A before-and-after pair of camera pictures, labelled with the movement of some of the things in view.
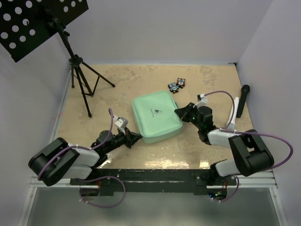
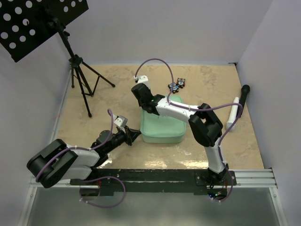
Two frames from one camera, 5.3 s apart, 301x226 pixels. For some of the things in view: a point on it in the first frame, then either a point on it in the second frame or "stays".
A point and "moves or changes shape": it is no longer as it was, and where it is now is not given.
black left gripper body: [119, 140] stays
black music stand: [25, 25] stays
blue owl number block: [173, 87] stays
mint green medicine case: [155, 115] moves or changes shape
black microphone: [244, 90] stays
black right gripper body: [194, 120] to [142, 105]
